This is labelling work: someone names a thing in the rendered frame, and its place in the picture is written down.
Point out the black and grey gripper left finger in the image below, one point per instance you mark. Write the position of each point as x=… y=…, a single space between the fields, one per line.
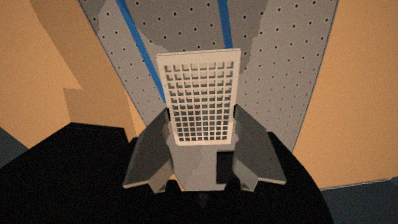
x=142 y=169

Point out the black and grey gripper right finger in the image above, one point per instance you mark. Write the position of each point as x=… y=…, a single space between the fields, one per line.
x=265 y=166

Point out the blue rectangular tape outline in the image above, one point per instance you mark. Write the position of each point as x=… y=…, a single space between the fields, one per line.
x=225 y=22

